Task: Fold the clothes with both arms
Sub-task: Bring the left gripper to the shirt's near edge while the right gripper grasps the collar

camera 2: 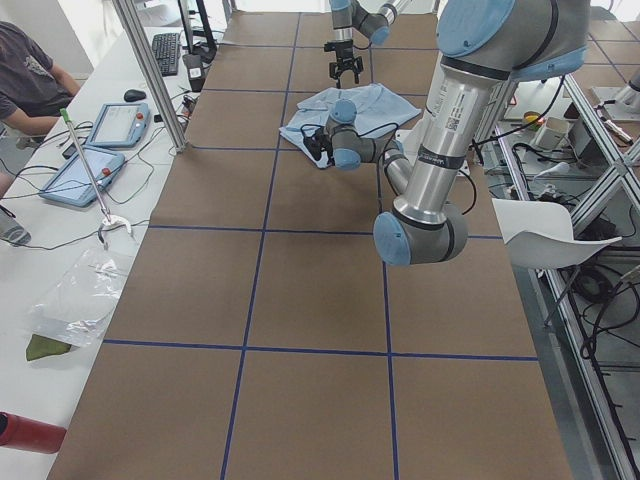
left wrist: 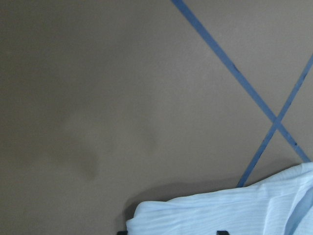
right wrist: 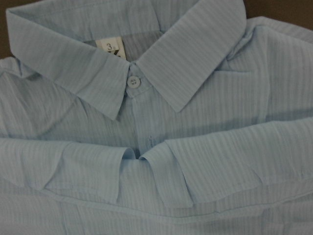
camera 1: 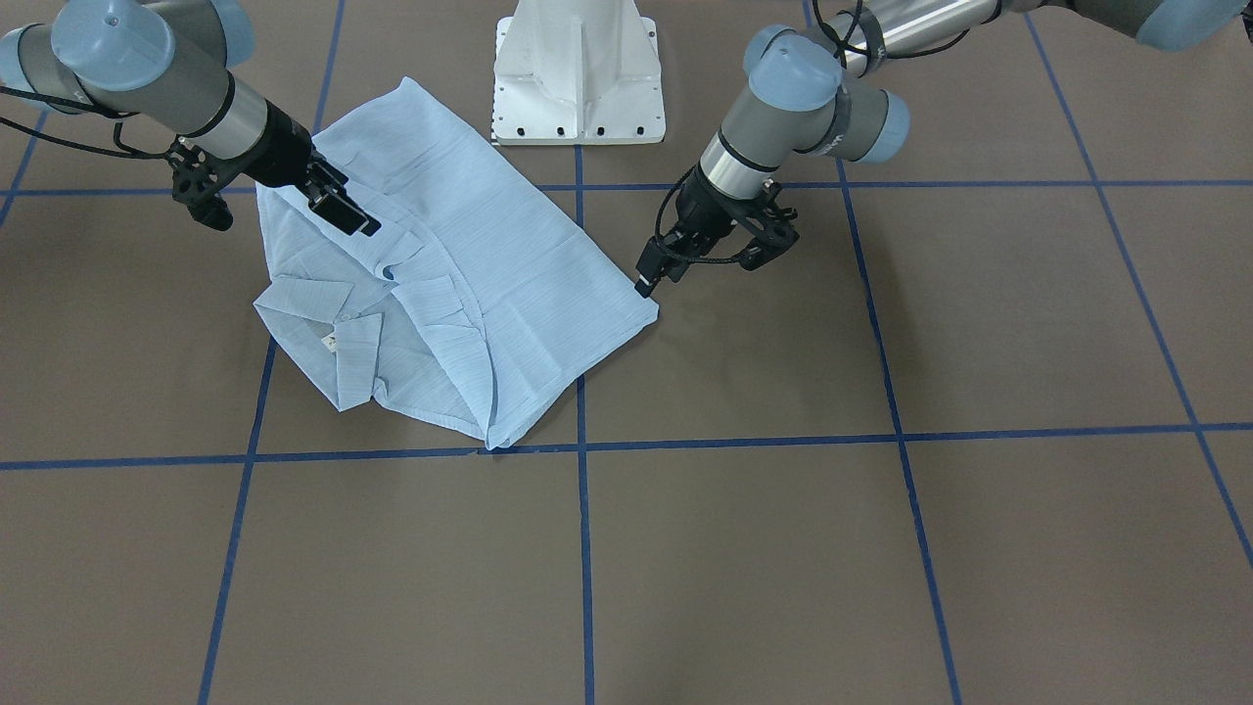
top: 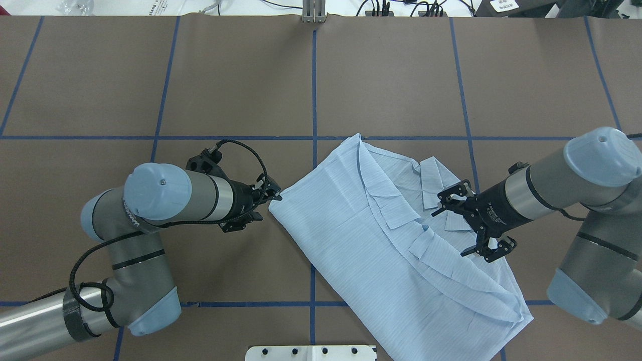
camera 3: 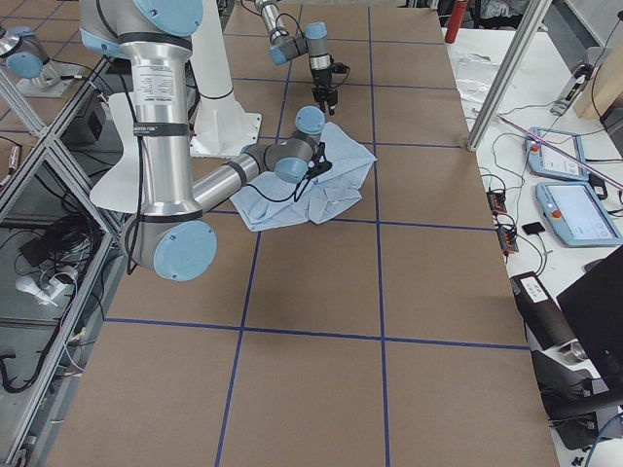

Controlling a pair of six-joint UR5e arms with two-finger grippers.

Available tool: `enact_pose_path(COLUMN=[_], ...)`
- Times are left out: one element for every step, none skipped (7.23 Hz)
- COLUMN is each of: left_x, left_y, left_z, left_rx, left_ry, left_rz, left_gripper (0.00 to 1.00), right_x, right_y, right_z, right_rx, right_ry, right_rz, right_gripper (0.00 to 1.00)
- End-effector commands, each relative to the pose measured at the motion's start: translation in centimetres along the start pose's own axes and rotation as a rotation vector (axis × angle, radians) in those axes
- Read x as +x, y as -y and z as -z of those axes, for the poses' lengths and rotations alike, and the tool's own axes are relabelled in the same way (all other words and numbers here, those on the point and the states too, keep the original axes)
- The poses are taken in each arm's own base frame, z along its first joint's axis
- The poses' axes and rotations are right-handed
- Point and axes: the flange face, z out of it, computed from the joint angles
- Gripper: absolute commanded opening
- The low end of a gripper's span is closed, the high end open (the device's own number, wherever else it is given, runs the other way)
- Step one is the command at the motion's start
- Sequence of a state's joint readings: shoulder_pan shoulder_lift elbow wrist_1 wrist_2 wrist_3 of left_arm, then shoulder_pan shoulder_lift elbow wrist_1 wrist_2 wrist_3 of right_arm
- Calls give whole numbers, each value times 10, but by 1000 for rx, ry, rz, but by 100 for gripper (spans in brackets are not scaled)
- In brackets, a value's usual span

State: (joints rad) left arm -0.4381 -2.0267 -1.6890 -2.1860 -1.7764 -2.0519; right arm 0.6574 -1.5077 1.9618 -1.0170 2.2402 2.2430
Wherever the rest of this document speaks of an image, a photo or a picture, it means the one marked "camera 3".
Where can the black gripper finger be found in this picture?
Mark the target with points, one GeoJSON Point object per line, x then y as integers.
{"type": "Point", "coordinates": [332, 108]}

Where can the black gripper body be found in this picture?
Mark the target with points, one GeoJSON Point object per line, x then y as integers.
{"type": "Point", "coordinates": [322, 81]}
{"type": "Point", "coordinates": [317, 164]}

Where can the light blue button-up shirt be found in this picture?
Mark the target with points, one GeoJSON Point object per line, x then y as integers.
{"type": "Point", "coordinates": [269, 203]}

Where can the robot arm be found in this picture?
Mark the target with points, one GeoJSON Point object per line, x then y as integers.
{"type": "Point", "coordinates": [188, 143]}
{"type": "Point", "coordinates": [289, 41]}

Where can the red bottle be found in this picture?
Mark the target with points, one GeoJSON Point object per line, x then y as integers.
{"type": "Point", "coordinates": [455, 20]}

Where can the white chair seat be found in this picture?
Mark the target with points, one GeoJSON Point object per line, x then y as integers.
{"type": "Point", "coordinates": [117, 189]}

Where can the teach pendant far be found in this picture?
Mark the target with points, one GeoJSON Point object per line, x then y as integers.
{"type": "Point", "coordinates": [545, 162]}

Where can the teach pendant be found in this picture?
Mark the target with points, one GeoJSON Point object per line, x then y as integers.
{"type": "Point", "coordinates": [576, 215]}
{"type": "Point", "coordinates": [545, 162]}

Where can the teach pendant near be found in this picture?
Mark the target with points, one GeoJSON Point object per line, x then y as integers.
{"type": "Point", "coordinates": [576, 215]}

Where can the black monitor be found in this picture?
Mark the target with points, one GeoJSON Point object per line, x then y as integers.
{"type": "Point", "coordinates": [592, 306]}

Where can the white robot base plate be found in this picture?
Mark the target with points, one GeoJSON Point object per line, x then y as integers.
{"type": "Point", "coordinates": [221, 128]}

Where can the aluminium frame post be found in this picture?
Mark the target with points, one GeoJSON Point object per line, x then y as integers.
{"type": "Point", "coordinates": [518, 47]}

